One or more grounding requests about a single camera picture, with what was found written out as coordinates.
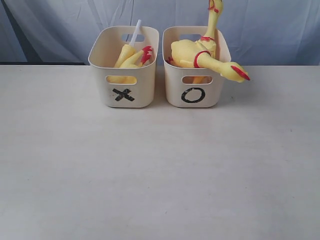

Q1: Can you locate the whole rubber chicken front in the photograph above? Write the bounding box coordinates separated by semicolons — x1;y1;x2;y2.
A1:
192;0;224;75

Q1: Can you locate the whole rubber chicken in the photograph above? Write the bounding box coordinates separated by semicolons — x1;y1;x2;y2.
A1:
192;0;224;75
170;39;250;83

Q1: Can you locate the cream bin marked O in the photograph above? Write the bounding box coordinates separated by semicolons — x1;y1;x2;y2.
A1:
162;26;226;108

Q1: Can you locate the headless rubber chicken body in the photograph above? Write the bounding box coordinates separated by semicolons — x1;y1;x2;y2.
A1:
106;44;153;84

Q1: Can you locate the cream bin marked X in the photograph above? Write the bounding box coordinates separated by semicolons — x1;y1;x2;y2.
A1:
88;26;159;108

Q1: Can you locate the rubber chicken head with tube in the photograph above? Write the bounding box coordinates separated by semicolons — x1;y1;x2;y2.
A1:
114;19;143;68

